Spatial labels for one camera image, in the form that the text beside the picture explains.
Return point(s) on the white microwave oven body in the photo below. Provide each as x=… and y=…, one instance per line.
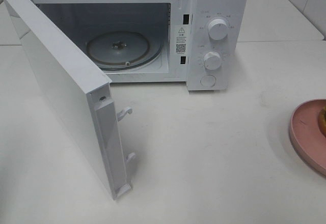
x=181, y=25

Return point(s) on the white microwave door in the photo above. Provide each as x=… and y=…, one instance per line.
x=77, y=90

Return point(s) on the white timer knob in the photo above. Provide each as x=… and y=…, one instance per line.
x=212, y=61

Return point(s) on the burger with lettuce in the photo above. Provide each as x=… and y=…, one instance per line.
x=322, y=121

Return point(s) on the upper white power knob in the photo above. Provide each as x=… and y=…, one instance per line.
x=218, y=28

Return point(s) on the round white door button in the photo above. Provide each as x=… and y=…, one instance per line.
x=208, y=81

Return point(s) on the pink round plate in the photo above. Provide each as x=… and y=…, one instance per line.
x=307, y=136

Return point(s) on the glass microwave turntable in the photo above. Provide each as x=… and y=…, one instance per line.
x=123, y=50

